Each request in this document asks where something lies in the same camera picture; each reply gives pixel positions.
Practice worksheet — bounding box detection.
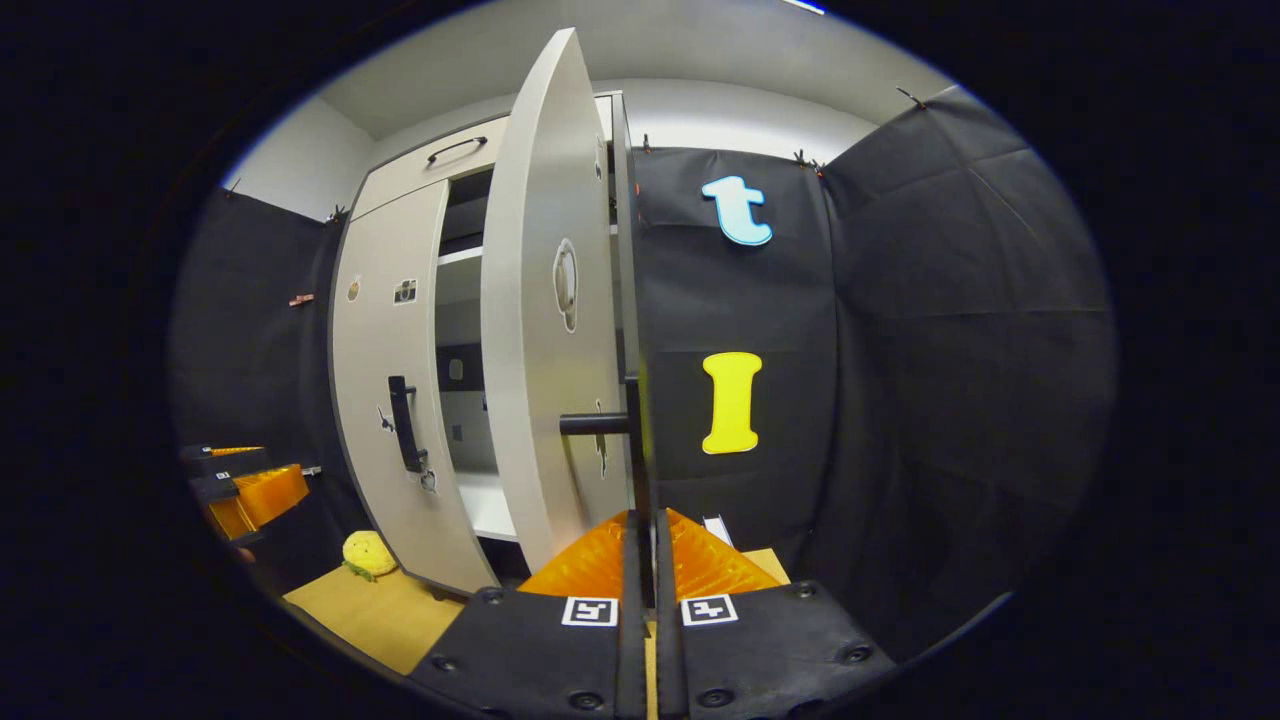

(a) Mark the white cabinet drawer front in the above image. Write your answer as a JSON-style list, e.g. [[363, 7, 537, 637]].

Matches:
[[350, 95, 613, 223]]

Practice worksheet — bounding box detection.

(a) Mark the white cabinet door headphones sticker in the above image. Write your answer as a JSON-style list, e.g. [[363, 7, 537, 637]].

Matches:
[[480, 27, 626, 576]]

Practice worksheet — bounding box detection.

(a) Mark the yellow plush toy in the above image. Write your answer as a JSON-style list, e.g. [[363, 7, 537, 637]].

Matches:
[[342, 530, 399, 583]]

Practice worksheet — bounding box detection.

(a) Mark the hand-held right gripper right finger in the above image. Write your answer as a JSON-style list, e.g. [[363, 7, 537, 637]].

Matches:
[[652, 507, 896, 720]]

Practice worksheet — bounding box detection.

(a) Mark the white cabinet door camera sticker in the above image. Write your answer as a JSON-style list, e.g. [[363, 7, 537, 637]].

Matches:
[[330, 180, 501, 596]]

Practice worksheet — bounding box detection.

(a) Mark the black curved drawer handle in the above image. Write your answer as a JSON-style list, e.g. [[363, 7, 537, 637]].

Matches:
[[427, 136, 489, 166]]

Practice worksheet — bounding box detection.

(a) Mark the black backdrop cloth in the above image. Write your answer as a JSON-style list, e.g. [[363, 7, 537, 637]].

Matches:
[[170, 85, 1119, 666]]

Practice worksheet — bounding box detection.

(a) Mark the white double-door shoe cabinet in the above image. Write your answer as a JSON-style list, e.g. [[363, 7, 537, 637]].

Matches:
[[328, 90, 643, 601]]

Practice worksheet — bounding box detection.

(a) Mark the black bar door handle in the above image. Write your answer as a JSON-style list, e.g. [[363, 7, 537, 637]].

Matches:
[[558, 378, 656, 606], [388, 375, 429, 474]]

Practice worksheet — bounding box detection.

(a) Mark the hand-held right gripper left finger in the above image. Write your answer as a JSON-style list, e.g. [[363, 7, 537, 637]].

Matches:
[[408, 510, 649, 720]]

